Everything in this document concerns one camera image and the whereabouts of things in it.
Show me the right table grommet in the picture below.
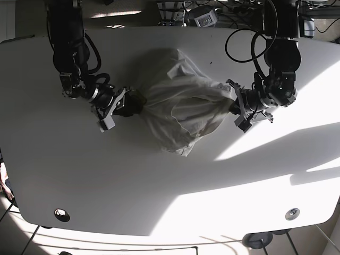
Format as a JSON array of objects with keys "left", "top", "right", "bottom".
[{"left": 285, "top": 208, "right": 300, "bottom": 221}]

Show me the table grommet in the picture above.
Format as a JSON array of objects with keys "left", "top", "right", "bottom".
[
  {"left": 54, "top": 208, "right": 70, "bottom": 223},
  {"left": 285, "top": 208, "right": 300, "bottom": 221}
]

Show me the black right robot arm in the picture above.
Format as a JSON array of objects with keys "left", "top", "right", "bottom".
[{"left": 45, "top": 1, "right": 145, "bottom": 121}]

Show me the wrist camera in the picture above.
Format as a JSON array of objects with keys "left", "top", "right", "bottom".
[
  {"left": 98, "top": 116, "right": 115, "bottom": 133},
  {"left": 234, "top": 116, "right": 253, "bottom": 133}
]

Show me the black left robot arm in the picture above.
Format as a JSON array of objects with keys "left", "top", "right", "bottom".
[{"left": 227, "top": 1, "right": 301, "bottom": 132}]

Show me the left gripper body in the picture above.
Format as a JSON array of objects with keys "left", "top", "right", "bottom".
[{"left": 226, "top": 79, "right": 275, "bottom": 124}]

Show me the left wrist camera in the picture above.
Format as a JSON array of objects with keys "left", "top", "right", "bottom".
[{"left": 234, "top": 116, "right": 253, "bottom": 133}]

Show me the grey socket box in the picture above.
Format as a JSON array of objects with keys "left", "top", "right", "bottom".
[{"left": 189, "top": 5, "right": 218, "bottom": 28}]

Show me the round black stand base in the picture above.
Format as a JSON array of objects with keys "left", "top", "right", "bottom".
[{"left": 242, "top": 232, "right": 273, "bottom": 250}]

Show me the white T-shirt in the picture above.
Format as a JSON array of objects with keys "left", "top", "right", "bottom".
[{"left": 136, "top": 48, "right": 233, "bottom": 157}]

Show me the grey power adapter box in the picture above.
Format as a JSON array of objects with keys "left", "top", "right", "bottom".
[{"left": 302, "top": 19, "right": 315, "bottom": 38}]

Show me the left table grommet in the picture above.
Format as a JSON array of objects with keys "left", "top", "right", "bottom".
[{"left": 54, "top": 208, "right": 70, "bottom": 223}]

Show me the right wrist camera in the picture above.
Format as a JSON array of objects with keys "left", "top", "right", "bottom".
[{"left": 98, "top": 116, "right": 115, "bottom": 133}]

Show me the black looping arm cable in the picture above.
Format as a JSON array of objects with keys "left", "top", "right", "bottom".
[{"left": 225, "top": 0, "right": 279, "bottom": 64}]

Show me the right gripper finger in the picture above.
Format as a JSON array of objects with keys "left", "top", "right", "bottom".
[{"left": 114, "top": 90, "right": 147, "bottom": 117}]

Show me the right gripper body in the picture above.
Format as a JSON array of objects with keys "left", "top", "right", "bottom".
[{"left": 89, "top": 86, "right": 133, "bottom": 123}]

